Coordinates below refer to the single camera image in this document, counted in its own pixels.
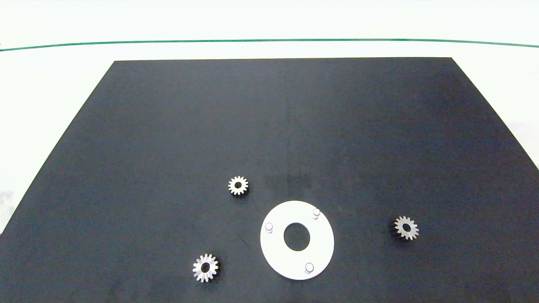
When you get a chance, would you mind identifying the small steel planetary gear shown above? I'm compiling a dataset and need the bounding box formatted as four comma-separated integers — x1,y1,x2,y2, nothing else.
192,253,220,283
228,175,250,197
389,215,420,241

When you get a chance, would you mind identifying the round white plate with pins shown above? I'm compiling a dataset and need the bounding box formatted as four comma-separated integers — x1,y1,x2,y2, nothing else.
260,200,335,281

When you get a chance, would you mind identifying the dark mat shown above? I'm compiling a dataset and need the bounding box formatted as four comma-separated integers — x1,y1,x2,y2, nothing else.
0,57,539,303

